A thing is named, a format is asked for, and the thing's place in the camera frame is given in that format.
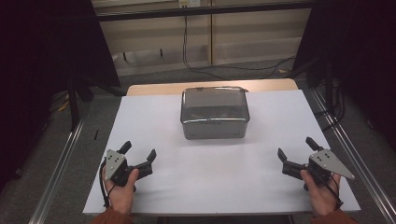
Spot transparent plastic storage box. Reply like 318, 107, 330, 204
181, 119, 250, 141

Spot aluminium rail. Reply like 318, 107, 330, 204
309, 88, 396, 224
27, 115, 89, 224

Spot right hand-held gripper black cable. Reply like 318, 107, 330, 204
312, 169, 344, 210

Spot wooden table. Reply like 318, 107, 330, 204
125, 77, 299, 97

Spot white board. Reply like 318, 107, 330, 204
82, 89, 361, 217

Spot black horizontal bar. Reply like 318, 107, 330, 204
96, 1, 314, 22

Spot bundle of black cables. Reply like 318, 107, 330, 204
314, 77, 347, 133

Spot black curtain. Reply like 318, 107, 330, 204
0, 0, 121, 194
292, 0, 396, 152

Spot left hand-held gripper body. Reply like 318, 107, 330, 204
105, 149, 138, 188

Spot person's right hand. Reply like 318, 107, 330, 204
300, 169, 342, 217

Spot left hand-held gripper black cable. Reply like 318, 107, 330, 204
98, 159, 117, 209

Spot transparent plastic box lid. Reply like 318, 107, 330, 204
179, 86, 251, 125

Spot white wall socket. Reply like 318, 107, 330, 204
177, 0, 202, 9

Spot black metal stand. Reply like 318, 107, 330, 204
66, 74, 95, 133

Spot hand-held gripper black cable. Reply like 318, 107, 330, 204
312, 169, 344, 210
98, 159, 117, 209

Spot person's left hand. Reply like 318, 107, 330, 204
102, 167, 140, 216

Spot long black floor cable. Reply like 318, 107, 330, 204
181, 15, 297, 80

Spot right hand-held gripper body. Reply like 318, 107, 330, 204
307, 148, 356, 185

